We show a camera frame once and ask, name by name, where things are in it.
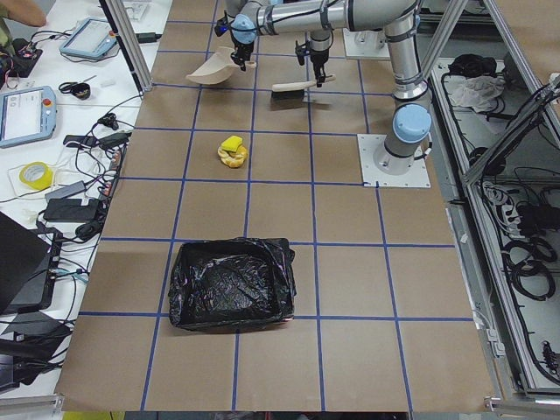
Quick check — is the yellow tape roll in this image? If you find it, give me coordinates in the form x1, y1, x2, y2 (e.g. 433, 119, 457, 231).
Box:
18, 161, 53, 191

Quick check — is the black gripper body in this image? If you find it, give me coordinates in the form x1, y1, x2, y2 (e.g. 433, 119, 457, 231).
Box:
295, 38, 329, 73
214, 12, 255, 66

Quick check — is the far teach pendant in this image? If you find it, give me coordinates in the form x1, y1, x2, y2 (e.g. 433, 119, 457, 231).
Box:
59, 17, 117, 61

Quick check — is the teach pendant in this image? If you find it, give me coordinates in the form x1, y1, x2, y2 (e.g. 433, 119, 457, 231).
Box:
1, 86, 57, 148
59, 17, 117, 61

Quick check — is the black power adapter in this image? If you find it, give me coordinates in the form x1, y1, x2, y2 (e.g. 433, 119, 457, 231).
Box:
43, 199, 100, 222

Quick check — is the orange bread roll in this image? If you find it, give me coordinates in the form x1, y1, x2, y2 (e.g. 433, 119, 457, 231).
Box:
217, 145, 249, 169

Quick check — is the near teach pendant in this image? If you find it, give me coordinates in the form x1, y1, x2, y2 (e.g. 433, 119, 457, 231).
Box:
1, 86, 57, 148

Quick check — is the black laptop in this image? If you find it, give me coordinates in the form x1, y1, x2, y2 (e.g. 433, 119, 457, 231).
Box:
1, 213, 62, 315

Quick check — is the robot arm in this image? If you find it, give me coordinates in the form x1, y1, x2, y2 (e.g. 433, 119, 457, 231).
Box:
248, 1, 431, 175
213, 1, 335, 85

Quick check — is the white crumpled cloth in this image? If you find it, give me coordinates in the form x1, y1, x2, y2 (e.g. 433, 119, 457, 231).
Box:
450, 75, 506, 113

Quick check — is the aluminium frame post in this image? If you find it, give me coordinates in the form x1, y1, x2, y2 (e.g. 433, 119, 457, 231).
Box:
99, 0, 152, 95

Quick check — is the white plastic dustpan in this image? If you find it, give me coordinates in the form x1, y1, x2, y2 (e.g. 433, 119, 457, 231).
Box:
185, 46, 242, 85

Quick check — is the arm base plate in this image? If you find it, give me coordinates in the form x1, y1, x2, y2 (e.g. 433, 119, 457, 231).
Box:
357, 134, 431, 188

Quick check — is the yellow sponge piece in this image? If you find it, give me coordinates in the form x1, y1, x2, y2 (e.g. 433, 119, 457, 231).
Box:
220, 136, 243, 152

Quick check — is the white hand brush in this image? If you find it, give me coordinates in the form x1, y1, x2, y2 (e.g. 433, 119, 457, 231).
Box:
271, 74, 336, 100

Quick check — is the black lined trash bin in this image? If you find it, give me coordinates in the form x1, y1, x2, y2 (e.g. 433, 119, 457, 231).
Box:
168, 237, 297, 331

